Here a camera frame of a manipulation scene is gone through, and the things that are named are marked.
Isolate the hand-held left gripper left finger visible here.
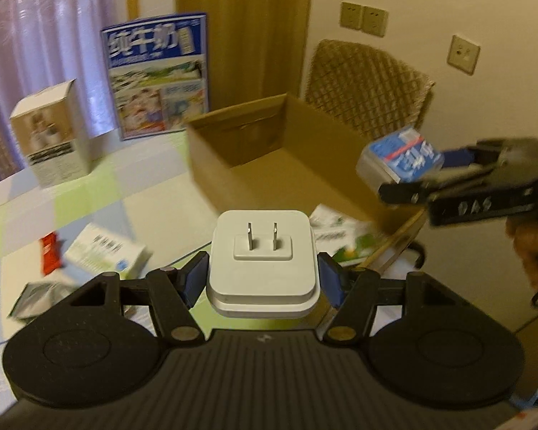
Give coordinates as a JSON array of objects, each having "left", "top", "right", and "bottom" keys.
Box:
[{"left": 69, "top": 251, "right": 210, "bottom": 351}]

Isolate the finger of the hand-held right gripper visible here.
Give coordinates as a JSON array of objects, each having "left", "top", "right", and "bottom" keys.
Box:
[
  {"left": 378, "top": 168, "right": 490, "bottom": 207},
  {"left": 440, "top": 140, "right": 512, "bottom": 169}
]

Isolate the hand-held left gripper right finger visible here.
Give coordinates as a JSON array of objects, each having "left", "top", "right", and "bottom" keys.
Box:
[{"left": 316, "top": 252, "right": 454, "bottom": 351}]

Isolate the small blue tin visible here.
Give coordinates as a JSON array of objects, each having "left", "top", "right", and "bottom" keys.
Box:
[{"left": 356, "top": 128, "right": 447, "bottom": 184}]

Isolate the white medicine box bird print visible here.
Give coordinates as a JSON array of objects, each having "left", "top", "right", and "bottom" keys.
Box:
[{"left": 309, "top": 204, "right": 374, "bottom": 246}]

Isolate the white plug adapter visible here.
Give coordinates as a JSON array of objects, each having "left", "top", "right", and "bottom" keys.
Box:
[{"left": 206, "top": 210, "right": 321, "bottom": 319}]

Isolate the brown cardboard box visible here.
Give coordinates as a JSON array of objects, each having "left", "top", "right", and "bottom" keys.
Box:
[{"left": 186, "top": 92, "right": 424, "bottom": 269}]

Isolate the red snack packet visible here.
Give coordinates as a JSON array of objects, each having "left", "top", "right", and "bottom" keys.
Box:
[{"left": 42, "top": 232, "right": 66, "bottom": 275}]

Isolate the silver foil bag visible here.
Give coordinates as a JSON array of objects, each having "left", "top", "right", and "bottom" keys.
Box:
[{"left": 8, "top": 281, "right": 75, "bottom": 321}]

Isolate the person's right hand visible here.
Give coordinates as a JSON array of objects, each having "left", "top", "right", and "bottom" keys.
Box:
[{"left": 506, "top": 219, "right": 538, "bottom": 294}]

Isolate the quilted beige chair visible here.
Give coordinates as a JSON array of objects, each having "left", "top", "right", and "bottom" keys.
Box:
[{"left": 302, "top": 38, "right": 435, "bottom": 145}]

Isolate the beige product box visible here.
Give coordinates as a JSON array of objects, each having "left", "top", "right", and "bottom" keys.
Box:
[{"left": 10, "top": 78, "right": 93, "bottom": 189}]

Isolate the blue illustrated milk carton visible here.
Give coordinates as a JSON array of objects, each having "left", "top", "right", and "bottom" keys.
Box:
[{"left": 101, "top": 11, "right": 209, "bottom": 142}]

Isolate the wooden door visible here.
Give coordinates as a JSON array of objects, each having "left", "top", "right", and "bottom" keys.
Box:
[{"left": 175, "top": 0, "right": 315, "bottom": 114}]

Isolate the purple sheer curtain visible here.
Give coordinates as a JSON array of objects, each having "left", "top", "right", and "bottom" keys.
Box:
[{"left": 0, "top": 0, "right": 119, "bottom": 191}]

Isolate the beige wall socket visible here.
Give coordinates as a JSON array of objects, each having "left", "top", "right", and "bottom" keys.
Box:
[
  {"left": 446, "top": 33, "right": 482, "bottom": 77},
  {"left": 340, "top": 1, "right": 364, "bottom": 30},
  {"left": 362, "top": 5, "right": 389, "bottom": 37}
]

